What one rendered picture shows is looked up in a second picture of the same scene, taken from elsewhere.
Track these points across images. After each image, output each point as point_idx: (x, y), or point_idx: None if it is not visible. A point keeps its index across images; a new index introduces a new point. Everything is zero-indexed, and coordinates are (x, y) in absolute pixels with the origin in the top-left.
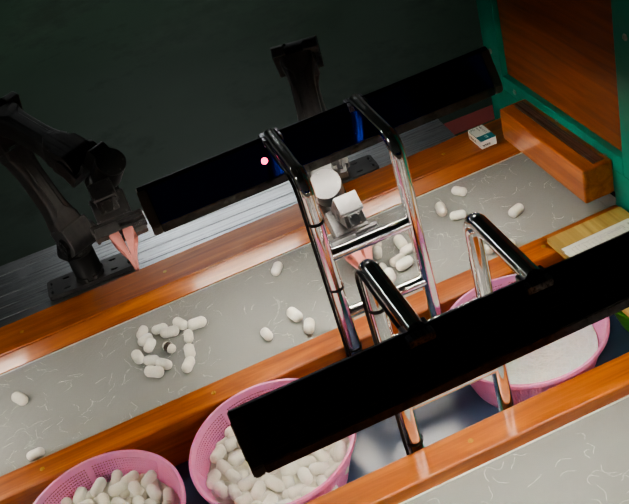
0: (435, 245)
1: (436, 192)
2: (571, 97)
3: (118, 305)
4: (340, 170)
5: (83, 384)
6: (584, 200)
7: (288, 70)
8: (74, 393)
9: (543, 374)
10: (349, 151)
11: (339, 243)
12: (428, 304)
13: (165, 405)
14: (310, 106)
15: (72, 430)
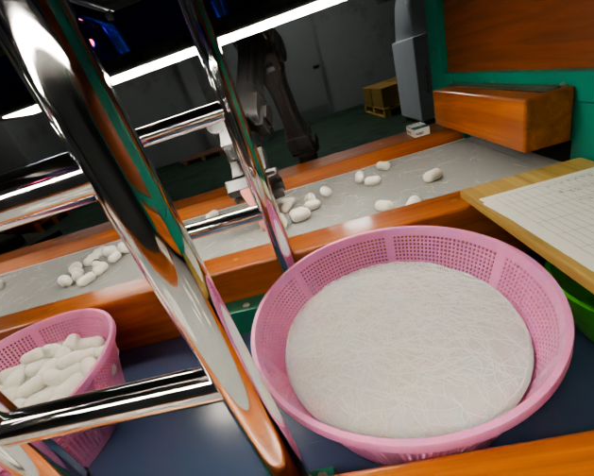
0: (340, 203)
1: (364, 169)
2: (516, 37)
3: (108, 230)
4: (257, 123)
5: (36, 282)
6: (522, 148)
7: (238, 46)
8: (24, 288)
9: (400, 400)
10: (190, 37)
11: (233, 184)
12: (272, 246)
13: (17, 313)
14: (246, 71)
15: None
